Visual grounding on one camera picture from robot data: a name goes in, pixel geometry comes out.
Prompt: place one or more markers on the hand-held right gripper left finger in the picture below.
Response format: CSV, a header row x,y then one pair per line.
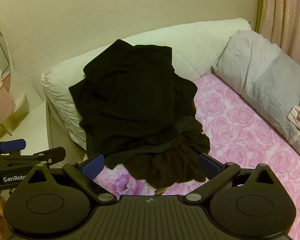
x,y
93,166

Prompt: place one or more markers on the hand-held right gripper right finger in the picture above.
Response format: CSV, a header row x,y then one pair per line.
x,y
207,163

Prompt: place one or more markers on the white quilted mattress pad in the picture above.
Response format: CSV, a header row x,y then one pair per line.
x,y
190,45

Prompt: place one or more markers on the pink storage box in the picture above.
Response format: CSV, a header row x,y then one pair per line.
x,y
0,102

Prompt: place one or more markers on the black pants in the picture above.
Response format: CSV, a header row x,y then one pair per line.
x,y
130,92

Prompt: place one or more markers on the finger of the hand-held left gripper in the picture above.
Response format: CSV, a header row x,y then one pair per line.
x,y
47,155
13,144

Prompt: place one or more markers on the beige dressing table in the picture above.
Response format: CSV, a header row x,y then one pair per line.
x,y
17,97

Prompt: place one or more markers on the pink floral bed sheet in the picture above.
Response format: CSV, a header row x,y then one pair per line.
x,y
240,135

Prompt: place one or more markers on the pink curtain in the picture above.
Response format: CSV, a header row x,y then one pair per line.
x,y
285,12

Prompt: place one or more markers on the dark brown garment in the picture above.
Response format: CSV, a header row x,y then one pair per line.
x,y
170,165

